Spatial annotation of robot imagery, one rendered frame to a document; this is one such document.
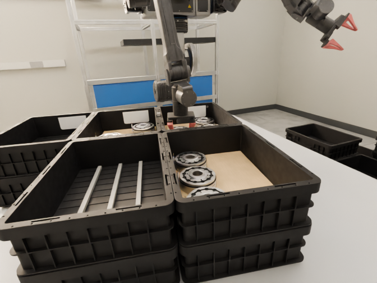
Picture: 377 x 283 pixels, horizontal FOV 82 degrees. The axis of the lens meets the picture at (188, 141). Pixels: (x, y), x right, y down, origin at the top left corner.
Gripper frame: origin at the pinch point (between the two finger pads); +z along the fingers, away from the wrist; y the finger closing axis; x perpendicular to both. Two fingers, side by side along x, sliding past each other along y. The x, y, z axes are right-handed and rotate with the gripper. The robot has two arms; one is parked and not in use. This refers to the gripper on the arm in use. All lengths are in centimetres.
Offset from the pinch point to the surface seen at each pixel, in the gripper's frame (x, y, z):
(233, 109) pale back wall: 326, 116, 89
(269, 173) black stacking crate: -29.5, 23.1, 0.7
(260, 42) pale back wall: 344, 166, -28
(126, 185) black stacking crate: -26.1, -18.0, 3.2
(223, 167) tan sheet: -20.9, 12.0, 3.1
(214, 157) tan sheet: -13.2, 10.6, 3.4
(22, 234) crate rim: -52, -29, -7
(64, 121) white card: 24, -55, -2
